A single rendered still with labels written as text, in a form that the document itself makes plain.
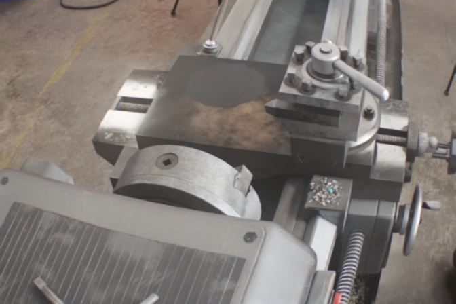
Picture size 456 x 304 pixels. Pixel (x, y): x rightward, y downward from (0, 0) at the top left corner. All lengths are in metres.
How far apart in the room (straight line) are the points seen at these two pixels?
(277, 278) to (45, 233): 0.30
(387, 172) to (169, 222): 0.78
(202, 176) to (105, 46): 2.64
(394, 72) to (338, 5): 0.54
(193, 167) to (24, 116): 2.36
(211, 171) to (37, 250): 0.37
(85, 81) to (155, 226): 2.61
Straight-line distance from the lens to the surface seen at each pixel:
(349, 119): 1.23
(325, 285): 0.73
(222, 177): 0.96
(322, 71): 1.20
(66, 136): 2.98
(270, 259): 0.68
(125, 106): 1.63
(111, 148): 1.54
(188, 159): 0.96
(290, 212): 1.36
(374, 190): 1.41
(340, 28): 1.94
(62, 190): 0.79
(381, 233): 1.46
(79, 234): 0.73
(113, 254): 0.70
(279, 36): 2.07
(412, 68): 3.23
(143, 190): 0.96
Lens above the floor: 1.89
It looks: 43 degrees down
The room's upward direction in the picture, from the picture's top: 7 degrees counter-clockwise
